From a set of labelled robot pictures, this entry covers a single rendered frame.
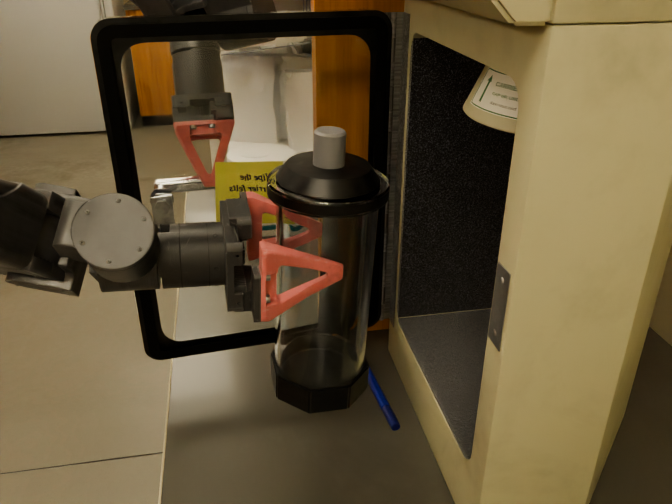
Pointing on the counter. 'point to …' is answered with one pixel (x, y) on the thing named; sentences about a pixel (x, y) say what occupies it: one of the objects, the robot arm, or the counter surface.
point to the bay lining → (449, 189)
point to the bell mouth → (493, 101)
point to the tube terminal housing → (562, 244)
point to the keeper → (499, 305)
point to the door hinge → (395, 159)
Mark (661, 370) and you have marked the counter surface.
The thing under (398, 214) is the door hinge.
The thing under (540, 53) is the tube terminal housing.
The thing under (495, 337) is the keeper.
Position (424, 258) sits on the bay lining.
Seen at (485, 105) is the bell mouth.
